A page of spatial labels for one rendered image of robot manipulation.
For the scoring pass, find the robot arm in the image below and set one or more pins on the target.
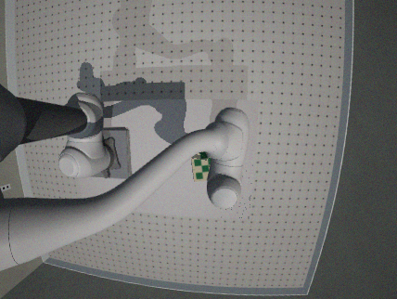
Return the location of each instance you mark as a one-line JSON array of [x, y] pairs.
[[31, 227]]

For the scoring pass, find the green and cream checkered board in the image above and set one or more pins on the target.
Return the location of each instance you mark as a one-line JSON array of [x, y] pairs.
[[201, 165]]

